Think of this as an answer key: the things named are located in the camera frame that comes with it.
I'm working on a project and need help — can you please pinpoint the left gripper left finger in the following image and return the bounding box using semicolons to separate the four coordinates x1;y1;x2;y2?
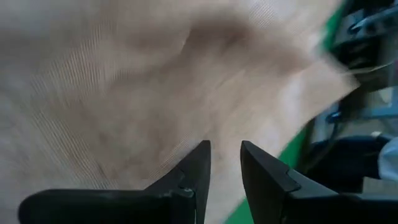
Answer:
144;139;212;224

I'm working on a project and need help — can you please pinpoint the pink waffle-knit shirt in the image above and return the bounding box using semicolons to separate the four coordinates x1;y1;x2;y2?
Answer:
0;0;360;224

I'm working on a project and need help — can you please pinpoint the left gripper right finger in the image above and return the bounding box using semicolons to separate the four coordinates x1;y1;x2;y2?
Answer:
239;139;343;224

